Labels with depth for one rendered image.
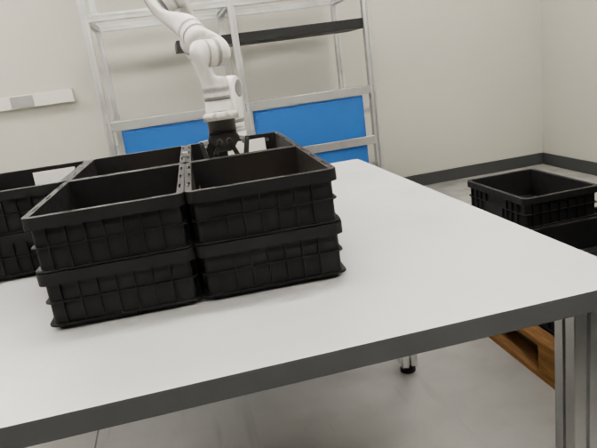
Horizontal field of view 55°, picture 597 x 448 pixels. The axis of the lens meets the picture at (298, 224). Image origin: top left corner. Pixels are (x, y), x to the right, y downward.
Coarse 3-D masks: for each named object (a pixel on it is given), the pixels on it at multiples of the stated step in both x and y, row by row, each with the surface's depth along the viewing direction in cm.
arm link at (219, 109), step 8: (208, 104) 150; (216, 104) 150; (224, 104) 150; (232, 104) 153; (208, 112) 151; (216, 112) 150; (224, 112) 147; (232, 112) 147; (208, 120) 146; (216, 120) 147
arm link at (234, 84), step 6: (228, 78) 198; (234, 78) 198; (228, 84) 197; (234, 84) 198; (240, 84) 201; (234, 90) 198; (240, 90) 201; (234, 96) 198; (240, 96) 201; (234, 102) 199; (240, 102) 202; (234, 108) 199; (240, 108) 202; (240, 114) 202; (240, 120) 202
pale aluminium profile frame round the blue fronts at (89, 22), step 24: (216, 0) 397; (240, 0) 339; (264, 0) 342; (336, 0) 403; (360, 0) 357; (96, 24) 367; (120, 24) 388; (144, 24) 391; (240, 48) 345; (336, 48) 424; (96, 72) 331; (240, 72) 349; (120, 144) 406; (336, 144) 370; (360, 144) 374
